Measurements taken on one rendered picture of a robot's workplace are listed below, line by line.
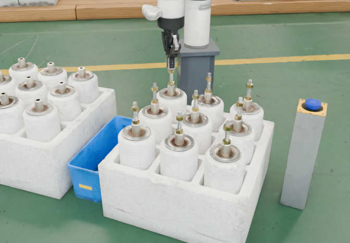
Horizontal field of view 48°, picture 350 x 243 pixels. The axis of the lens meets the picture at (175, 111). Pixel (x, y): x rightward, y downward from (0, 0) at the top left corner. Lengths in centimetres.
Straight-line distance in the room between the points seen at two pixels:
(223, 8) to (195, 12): 154
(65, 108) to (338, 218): 85
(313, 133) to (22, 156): 80
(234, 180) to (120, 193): 31
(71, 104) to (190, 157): 45
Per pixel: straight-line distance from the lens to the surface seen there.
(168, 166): 97
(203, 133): 104
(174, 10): 107
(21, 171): 124
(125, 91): 178
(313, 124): 105
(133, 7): 281
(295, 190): 117
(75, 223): 115
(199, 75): 143
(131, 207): 107
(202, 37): 140
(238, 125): 102
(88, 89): 132
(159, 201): 101
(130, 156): 100
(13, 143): 119
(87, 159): 124
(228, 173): 92
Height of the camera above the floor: 80
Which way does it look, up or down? 30 degrees down
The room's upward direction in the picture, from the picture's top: straight up
